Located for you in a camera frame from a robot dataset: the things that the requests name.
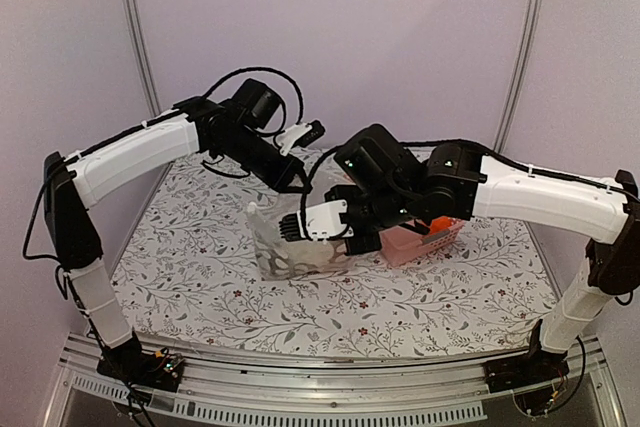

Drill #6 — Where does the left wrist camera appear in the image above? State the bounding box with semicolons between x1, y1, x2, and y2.
275;120;326;156

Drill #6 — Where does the aluminium front rail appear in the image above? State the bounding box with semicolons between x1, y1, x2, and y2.
43;334;631;426

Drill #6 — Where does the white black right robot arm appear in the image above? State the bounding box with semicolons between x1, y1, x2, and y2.
306;124;639;383

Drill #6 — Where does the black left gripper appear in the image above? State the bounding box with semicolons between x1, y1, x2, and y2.
216;126;313;193

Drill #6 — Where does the floral patterned table mat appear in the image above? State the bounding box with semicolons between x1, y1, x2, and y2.
111;155;556;358

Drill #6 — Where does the clear zip top bag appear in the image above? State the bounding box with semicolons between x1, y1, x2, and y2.
245;193;355;281

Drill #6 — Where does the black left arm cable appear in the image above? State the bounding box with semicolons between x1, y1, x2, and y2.
202;66;306;128

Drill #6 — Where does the left aluminium frame post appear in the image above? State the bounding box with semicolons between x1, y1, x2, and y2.
112;0;175;161

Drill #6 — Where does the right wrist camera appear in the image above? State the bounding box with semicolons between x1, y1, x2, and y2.
279;200;354;242

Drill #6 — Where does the right aluminium frame post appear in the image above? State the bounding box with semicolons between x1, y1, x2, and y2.
493;0;543;153

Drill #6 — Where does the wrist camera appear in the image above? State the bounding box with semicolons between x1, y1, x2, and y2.
275;120;326;156
279;200;354;242

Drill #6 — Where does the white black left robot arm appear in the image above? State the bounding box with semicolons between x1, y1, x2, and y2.
43;79;313;381

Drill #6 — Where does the aluminium frame post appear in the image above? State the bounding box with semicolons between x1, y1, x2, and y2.
112;0;175;161
493;0;543;153

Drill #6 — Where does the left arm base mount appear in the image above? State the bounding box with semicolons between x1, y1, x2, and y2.
97;339;185;393

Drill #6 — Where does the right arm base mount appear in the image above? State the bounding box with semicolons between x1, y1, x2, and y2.
482;350;569;393

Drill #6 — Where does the orange toy fruit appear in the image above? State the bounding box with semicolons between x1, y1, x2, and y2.
429;216;456;234

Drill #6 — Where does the pink plastic basket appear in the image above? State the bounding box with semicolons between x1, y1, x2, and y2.
339;171;466;268

